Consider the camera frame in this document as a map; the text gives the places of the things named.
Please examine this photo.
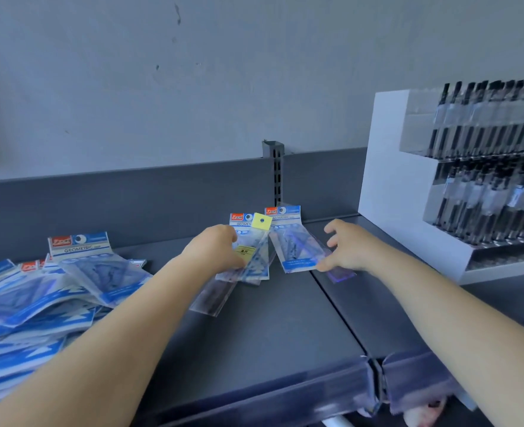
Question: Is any person's left hand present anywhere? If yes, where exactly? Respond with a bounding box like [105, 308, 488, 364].
[190, 224, 246, 276]

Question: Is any person's right hand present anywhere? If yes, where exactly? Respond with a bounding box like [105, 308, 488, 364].
[315, 219, 394, 274]

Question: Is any blue geometry set packet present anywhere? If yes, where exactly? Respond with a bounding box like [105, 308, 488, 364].
[264, 205, 334, 274]
[215, 212, 276, 286]

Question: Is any clear ruler packet yellow tag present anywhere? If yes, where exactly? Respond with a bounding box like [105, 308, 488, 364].
[189, 212, 274, 317]

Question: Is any person's left forearm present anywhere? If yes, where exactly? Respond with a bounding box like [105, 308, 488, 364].
[0, 255, 200, 427]

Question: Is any person's right forearm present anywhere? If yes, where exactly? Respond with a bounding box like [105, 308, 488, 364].
[378, 251, 524, 427]

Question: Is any small purple plastic piece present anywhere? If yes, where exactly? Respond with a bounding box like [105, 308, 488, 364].
[326, 269, 357, 284]

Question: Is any dark grey metal shelf board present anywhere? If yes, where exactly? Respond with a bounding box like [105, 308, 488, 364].
[106, 220, 375, 427]
[304, 213, 524, 416]

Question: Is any grey slotted shelf upright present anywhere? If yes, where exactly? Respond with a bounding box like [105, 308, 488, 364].
[262, 140, 285, 208]

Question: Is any dark grey shelf back panel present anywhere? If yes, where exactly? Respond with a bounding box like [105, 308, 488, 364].
[0, 147, 368, 268]

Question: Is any white pen display stand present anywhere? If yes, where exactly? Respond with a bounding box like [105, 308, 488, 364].
[358, 79, 524, 286]

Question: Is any row of black pens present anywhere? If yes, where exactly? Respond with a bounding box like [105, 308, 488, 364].
[426, 79, 524, 159]
[433, 153, 524, 246]

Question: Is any pink and white item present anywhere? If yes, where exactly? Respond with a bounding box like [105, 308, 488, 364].
[402, 397, 448, 427]

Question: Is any pile of blue stationery packs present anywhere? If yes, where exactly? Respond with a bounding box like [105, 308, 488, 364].
[0, 231, 154, 412]

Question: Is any clear plastic price rail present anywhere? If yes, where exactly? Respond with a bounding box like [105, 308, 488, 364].
[153, 355, 377, 427]
[379, 340, 469, 415]

